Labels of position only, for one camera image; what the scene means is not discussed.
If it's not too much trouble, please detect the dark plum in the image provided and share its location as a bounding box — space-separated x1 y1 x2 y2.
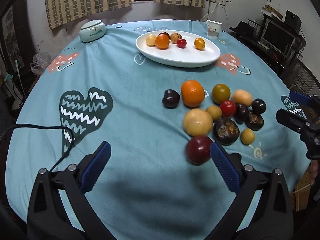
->
251 99 267 114
162 89 180 109
234 103 249 124

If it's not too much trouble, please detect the small tan longan front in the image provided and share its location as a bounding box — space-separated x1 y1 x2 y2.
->
241 128 255 145

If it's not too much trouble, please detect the small tan longan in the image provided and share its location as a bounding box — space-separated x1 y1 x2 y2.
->
241 128 255 145
206 105 222 122

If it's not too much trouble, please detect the red tomato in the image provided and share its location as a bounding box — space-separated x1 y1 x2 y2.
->
220 100 236 117
176 38 187 48

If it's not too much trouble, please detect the large dark mangosteen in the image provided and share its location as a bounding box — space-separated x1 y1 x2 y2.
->
213 117 240 146

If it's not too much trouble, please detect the large tan round fruit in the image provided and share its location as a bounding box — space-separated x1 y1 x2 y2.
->
183 108 213 137

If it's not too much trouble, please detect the red plum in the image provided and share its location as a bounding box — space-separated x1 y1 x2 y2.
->
184 135 213 165
158 32 170 40

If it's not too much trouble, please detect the orange mandarin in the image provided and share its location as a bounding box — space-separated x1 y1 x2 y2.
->
156 35 170 50
181 80 205 107

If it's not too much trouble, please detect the yellow orange persimmon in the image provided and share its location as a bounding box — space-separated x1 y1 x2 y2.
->
194 37 206 51

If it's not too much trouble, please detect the speckled tan round fruit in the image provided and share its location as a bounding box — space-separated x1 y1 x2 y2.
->
170 32 182 44

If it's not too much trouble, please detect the pale yellow round fruit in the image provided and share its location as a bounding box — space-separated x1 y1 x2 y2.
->
145 34 157 47

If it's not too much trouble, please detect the person right hand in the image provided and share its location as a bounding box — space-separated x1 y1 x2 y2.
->
310 160 319 185

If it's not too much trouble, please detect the cardboard box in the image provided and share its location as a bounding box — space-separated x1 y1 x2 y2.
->
290 167 311 211

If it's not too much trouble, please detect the black computer desk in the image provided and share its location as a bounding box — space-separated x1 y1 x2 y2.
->
229 14 306 77

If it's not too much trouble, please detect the computer monitor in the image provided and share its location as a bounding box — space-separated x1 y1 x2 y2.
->
261 20 295 55

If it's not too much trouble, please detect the small tan longan back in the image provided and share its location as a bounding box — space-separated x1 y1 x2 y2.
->
206 105 222 122

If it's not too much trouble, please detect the green yellow persimmon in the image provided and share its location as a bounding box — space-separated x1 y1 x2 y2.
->
212 83 231 105

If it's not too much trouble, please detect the black speaker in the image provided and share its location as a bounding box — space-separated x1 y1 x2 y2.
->
284 10 302 34

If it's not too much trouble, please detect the white paper cup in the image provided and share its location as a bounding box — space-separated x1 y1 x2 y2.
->
206 20 222 38

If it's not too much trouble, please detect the white round plate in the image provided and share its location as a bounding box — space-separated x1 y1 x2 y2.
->
136 30 221 68

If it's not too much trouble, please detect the teal patterned tablecloth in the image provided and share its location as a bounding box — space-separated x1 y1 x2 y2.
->
17 21 310 239

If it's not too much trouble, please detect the crumpled plastic bag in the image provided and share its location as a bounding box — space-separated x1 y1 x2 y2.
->
30 52 51 77

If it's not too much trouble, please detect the dark framed painting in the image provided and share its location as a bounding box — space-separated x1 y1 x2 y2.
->
2 5 24 72

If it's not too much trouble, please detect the white ceramic lidded jar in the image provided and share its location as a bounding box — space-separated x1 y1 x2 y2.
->
79 20 106 43

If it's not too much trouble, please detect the black cable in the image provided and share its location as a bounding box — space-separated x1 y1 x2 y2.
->
0 123 75 173

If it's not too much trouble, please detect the white power cable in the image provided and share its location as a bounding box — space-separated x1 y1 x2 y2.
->
198 0 221 23

